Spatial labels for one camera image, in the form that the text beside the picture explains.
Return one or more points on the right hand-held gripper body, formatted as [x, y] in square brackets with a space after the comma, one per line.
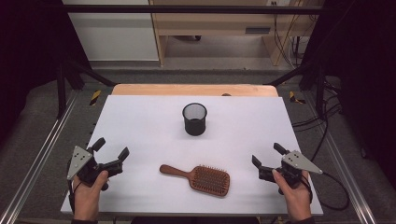
[297, 161]

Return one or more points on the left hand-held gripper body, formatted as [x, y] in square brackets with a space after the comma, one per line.
[81, 161]

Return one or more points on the wooden paddle hairbrush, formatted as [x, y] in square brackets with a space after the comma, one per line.
[208, 180]

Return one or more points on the black mesh cup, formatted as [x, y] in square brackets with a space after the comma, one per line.
[194, 126]

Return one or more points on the person's right hand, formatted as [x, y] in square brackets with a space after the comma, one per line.
[297, 200]

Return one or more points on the person's left hand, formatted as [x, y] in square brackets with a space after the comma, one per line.
[87, 200]

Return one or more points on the white board sheet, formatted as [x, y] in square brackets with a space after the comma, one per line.
[149, 137]

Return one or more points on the black metal stand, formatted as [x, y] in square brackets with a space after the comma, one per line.
[61, 90]
[320, 90]

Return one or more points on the wooden table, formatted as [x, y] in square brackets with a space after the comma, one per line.
[174, 89]

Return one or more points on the black curtain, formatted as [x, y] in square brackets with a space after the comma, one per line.
[364, 77]
[28, 56]

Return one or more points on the white cabinet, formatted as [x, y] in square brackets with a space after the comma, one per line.
[118, 37]

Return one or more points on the light wooden desk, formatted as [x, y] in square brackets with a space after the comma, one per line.
[214, 21]

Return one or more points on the aluminium rail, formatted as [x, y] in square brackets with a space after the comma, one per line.
[37, 158]
[345, 168]

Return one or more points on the black horizontal frame bar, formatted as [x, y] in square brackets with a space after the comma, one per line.
[186, 9]

